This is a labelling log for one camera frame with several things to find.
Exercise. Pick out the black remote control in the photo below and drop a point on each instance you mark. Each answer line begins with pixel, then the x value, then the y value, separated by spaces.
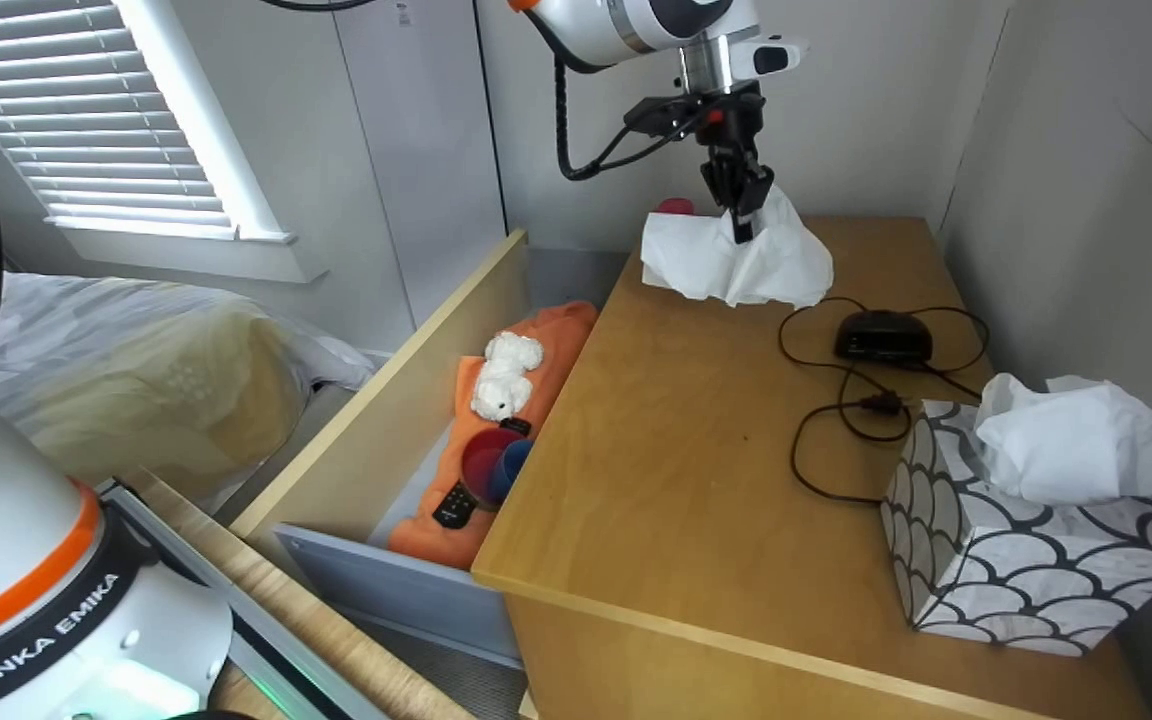
pixel 455 511

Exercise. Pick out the bed with white sheets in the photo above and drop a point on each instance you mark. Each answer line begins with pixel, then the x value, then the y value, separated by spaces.
pixel 191 380

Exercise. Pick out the white leaning board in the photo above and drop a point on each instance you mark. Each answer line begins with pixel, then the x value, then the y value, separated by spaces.
pixel 420 158

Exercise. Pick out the wooden bed frame rail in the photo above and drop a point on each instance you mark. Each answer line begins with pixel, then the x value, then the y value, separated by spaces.
pixel 292 658

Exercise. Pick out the wooden nightstand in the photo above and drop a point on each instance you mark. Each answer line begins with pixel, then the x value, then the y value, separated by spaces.
pixel 687 546

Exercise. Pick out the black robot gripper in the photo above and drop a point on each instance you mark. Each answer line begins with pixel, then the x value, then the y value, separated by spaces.
pixel 732 168

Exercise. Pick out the open wooden drawer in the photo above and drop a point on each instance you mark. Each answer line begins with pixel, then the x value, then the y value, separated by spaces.
pixel 328 511

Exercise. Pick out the red plastic cup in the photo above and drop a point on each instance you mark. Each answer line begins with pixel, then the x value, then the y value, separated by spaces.
pixel 679 205

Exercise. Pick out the red and blue cups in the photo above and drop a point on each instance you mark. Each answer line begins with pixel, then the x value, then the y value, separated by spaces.
pixel 492 462

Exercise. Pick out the white window blinds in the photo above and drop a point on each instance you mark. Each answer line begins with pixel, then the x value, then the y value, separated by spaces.
pixel 116 129

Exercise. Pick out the white tissue in box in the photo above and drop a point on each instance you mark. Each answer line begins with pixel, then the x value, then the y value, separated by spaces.
pixel 1068 443

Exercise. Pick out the white tissue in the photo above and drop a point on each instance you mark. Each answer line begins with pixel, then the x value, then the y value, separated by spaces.
pixel 703 256
pixel 1068 443

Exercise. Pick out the orange cloth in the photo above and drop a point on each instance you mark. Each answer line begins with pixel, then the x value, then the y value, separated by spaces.
pixel 563 328

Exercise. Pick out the white plush toy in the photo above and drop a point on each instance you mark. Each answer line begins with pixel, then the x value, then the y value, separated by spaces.
pixel 503 380

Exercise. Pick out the patterned tissue box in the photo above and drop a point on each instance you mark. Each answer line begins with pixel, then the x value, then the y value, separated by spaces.
pixel 981 566

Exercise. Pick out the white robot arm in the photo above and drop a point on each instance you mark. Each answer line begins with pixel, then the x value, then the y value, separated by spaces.
pixel 86 610

